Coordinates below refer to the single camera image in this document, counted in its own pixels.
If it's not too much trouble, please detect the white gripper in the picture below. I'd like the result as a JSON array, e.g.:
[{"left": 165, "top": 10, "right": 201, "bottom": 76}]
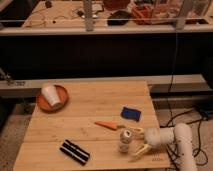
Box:
[{"left": 129, "top": 127, "right": 161, "bottom": 157}]

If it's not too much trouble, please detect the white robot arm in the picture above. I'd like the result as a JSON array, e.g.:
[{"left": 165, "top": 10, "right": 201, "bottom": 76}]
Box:
[{"left": 130, "top": 123, "right": 198, "bottom": 171}]

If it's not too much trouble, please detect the blue sponge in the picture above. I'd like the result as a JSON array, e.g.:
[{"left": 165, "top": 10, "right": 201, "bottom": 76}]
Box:
[{"left": 121, "top": 107, "right": 141, "bottom": 121}]

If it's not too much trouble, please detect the orange toy carrot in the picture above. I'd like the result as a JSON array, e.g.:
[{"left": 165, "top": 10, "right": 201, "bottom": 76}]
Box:
[{"left": 95, "top": 121, "right": 125, "bottom": 130}]

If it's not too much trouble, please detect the black white striped block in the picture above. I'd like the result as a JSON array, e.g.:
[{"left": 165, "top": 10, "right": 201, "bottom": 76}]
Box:
[{"left": 60, "top": 140, "right": 90, "bottom": 165}]

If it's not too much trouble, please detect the white cup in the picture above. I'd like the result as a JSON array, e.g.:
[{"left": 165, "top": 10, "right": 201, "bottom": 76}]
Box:
[{"left": 41, "top": 85, "right": 61, "bottom": 107}]

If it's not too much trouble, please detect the orange plate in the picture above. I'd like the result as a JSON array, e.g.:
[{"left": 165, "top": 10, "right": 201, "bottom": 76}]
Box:
[{"left": 36, "top": 85, "right": 69, "bottom": 113}]

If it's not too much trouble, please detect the black cap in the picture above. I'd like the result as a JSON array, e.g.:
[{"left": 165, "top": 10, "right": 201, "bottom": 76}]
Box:
[{"left": 107, "top": 10, "right": 131, "bottom": 26}]

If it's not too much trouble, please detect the red crate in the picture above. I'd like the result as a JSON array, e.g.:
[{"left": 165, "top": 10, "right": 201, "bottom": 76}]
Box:
[{"left": 131, "top": 5, "right": 154, "bottom": 25}]

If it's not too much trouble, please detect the black cable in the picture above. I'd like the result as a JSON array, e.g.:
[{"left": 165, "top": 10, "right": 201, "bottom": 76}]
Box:
[{"left": 159, "top": 31, "right": 210, "bottom": 168}]

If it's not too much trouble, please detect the grey metal post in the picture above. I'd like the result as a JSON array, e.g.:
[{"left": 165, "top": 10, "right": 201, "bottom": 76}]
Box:
[{"left": 83, "top": 0, "right": 93, "bottom": 31}]

